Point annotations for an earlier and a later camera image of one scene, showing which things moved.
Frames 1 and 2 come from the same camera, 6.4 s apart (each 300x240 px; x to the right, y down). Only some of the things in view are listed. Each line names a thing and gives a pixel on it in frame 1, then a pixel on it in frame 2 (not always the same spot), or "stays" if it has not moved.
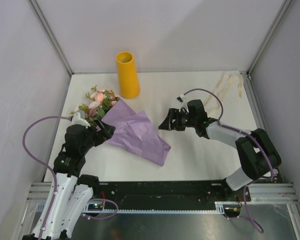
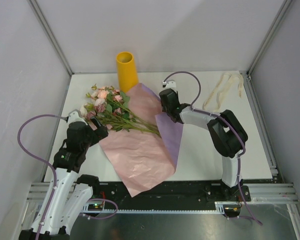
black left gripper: [106, 131] stays
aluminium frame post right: [274, 27] stays
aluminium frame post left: [51, 33] stays
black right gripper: [167, 124] → [163, 107]
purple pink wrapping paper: [135, 134] → [142, 158]
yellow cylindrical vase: [129, 82] stays
